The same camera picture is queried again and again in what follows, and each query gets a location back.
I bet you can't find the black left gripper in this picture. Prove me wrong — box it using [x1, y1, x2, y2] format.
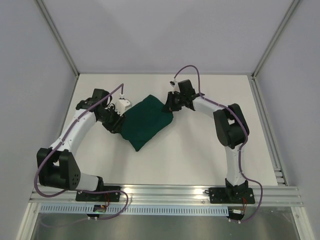
[98, 105, 127, 135]

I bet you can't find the dark green surgical drape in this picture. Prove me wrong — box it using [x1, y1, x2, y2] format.
[120, 94, 174, 152]

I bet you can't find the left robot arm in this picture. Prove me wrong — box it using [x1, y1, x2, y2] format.
[34, 88, 123, 201]

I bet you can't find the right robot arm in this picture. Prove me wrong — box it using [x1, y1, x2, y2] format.
[162, 79, 250, 203]

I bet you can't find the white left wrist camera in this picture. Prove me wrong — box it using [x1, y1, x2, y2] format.
[115, 93, 132, 116]

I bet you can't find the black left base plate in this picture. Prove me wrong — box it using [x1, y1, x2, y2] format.
[75, 185, 121, 203]

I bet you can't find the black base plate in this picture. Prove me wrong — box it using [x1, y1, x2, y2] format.
[75, 185, 121, 203]
[204, 186, 256, 204]

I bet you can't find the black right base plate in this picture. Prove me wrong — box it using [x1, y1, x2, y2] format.
[204, 186, 256, 204]

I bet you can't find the slotted white cable duct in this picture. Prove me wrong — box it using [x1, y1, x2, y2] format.
[39, 203, 229, 217]

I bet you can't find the left aluminium frame post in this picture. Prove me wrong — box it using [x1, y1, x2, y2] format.
[34, 0, 80, 79]

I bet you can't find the aluminium frame post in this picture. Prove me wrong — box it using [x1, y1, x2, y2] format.
[251, 0, 301, 81]
[34, 0, 80, 79]

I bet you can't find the aluminium front rail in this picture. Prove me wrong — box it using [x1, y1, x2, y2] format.
[29, 183, 304, 207]

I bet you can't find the right aluminium frame post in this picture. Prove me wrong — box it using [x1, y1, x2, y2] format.
[251, 0, 301, 81]

